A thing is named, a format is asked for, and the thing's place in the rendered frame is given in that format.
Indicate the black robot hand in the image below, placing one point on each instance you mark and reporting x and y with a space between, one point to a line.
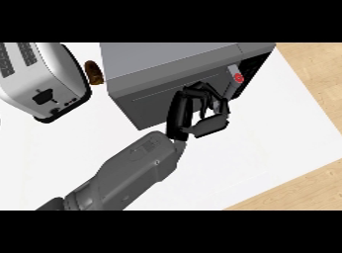
181 112

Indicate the grey microwave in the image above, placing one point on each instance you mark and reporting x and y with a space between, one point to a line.
169 75

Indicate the brown bread loaf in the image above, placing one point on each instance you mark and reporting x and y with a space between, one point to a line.
94 72

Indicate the silver toaster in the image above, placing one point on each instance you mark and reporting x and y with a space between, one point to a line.
30 77

